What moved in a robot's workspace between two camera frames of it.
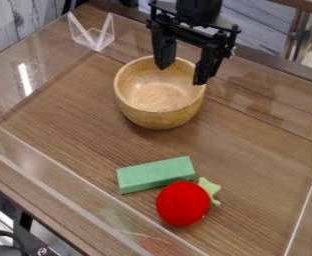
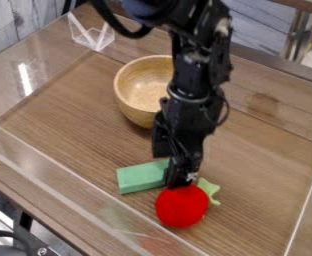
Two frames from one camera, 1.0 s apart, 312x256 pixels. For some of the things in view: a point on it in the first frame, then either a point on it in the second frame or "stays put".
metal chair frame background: (304, 27) stays put
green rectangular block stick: (141, 176) stays put
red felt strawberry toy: (183, 201) stays put
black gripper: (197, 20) -> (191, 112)
